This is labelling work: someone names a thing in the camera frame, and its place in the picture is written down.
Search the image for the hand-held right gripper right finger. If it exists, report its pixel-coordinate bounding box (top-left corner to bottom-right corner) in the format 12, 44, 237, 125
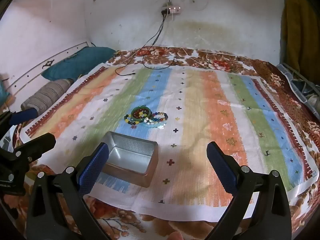
206, 141, 293, 240

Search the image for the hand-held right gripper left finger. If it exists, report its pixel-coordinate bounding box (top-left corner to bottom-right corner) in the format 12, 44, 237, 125
26, 142, 110, 240

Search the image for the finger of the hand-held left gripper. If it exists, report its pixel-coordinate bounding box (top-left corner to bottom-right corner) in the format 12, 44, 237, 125
0, 133, 57, 167
0, 108, 38, 133

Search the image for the metal tin box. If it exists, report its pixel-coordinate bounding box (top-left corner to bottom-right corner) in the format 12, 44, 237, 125
101, 131, 159, 188

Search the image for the yellow and black bead bracelet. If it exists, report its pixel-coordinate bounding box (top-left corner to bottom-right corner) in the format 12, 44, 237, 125
124, 114, 146, 127

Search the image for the green jade bangle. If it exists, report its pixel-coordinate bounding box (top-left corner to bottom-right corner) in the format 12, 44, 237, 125
131, 106, 152, 119

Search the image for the light blue bead bracelet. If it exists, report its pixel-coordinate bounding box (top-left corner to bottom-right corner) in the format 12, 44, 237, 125
150, 120, 167, 131

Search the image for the dark red bead bracelet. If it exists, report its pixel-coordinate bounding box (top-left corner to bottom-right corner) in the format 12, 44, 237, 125
135, 108, 151, 118

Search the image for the multicolour bead bracelet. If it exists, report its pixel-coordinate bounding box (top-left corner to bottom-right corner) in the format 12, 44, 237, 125
151, 111, 169, 123

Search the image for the person's right hand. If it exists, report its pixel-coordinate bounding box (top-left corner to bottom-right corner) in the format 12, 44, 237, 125
166, 231, 185, 240

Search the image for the grey striped pillow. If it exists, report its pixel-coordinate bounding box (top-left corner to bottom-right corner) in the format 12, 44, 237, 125
20, 79, 74, 113

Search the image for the striped pastel mat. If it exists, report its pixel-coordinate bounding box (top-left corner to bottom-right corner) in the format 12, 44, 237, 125
24, 65, 318, 223

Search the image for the white bed headboard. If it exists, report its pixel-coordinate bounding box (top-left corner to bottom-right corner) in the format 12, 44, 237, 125
0, 40, 91, 98

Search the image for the teal cloth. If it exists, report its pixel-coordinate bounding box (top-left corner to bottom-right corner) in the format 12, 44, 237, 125
41, 46, 117, 80

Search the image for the yellow hanging cloth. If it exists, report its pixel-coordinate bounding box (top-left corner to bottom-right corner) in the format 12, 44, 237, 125
280, 0, 320, 68

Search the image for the white power strip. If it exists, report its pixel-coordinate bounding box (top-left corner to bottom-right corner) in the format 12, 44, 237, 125
160, 4, 183, 16

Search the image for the black looped cable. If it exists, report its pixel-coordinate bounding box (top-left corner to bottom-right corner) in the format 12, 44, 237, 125
142, 44, 181, 70

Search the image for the black charging cable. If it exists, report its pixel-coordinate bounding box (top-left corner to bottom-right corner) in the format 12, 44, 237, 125
115, 14, 167, 77

